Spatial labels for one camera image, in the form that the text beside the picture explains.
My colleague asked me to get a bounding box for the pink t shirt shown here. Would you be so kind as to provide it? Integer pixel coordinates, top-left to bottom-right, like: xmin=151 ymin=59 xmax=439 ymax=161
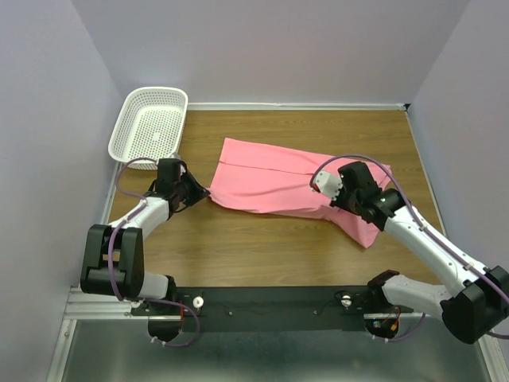
xmin=208 ymin=138 xmax=379 ymax=248

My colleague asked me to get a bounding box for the white plastic laundry basket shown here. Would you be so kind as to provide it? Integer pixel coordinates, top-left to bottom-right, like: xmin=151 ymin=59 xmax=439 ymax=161
xmin=108 ymin=87 xmax=188 ymax=170

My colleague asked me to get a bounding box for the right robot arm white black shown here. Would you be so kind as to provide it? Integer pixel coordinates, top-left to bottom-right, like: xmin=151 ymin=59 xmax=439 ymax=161
xmin=309 ymin=161 xmax=508 ymax=344

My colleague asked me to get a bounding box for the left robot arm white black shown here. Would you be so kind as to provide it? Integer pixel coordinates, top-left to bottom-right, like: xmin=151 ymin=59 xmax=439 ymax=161
xmin=80 ymin=158 xmax=210 ymax=314

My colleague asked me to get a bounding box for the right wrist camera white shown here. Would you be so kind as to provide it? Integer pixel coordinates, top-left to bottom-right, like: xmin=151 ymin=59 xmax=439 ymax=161
xmin=310 ymin=170 xmax=343 ymax=201

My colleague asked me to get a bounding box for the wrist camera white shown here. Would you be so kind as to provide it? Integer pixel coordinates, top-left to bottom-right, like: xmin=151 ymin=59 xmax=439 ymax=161
xmin=310 ymin=170 xmax=343 ymax=201
xmin=171 ymin=152 xmax=187 ymax=173

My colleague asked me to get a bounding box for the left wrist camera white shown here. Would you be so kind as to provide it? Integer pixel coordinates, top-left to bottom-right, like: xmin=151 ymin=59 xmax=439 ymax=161
xmin=171 ymin=152 xmax=187 ymax=173

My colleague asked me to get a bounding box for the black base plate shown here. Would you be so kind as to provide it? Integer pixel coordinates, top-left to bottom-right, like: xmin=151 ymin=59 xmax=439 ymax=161
xmin=131 ymin=286 xmax=412 ymax=333

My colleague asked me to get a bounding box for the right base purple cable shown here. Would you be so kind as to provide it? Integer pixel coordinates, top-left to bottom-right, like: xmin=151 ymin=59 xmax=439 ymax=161
xmin=371 ymin=314 xmax=427 ymax=344

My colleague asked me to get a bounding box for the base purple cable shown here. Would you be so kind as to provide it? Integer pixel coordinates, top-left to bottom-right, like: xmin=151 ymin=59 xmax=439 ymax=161
xmin=145 ymin=298 xmax=202 ymax=349
xmin=371 ymin=314 xmax=427 ymax=344

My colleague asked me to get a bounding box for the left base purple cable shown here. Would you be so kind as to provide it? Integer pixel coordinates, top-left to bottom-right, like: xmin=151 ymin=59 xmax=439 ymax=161
xmin=145 ymin=298 xmax=202 ymax=349

